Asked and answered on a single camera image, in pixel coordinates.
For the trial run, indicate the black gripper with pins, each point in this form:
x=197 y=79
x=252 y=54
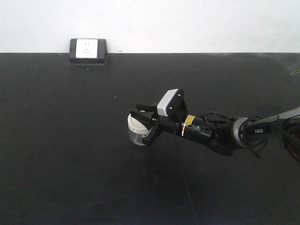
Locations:
x=156 y=125

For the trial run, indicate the black white power socket box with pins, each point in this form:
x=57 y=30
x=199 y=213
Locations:
x=88 y=51

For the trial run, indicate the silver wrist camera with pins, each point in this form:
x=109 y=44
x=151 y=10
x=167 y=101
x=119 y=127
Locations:
x=170 y=102

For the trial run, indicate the glass jar with white lid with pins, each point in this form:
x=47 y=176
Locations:
x=137 y=131

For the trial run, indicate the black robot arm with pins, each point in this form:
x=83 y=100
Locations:
x=220 y=133

